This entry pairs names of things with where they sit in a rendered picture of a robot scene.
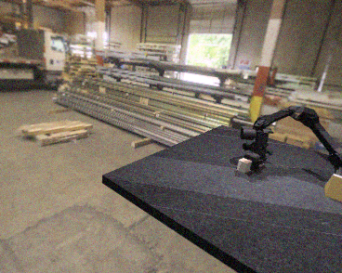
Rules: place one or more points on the dark grey two-prong plug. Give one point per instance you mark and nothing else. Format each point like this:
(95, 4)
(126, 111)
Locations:
(258, 170)

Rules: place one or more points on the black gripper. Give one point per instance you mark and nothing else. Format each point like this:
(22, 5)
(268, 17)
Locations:
(259, 155)

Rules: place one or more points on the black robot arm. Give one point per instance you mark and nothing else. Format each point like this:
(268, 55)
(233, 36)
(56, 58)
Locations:
(307, 117)

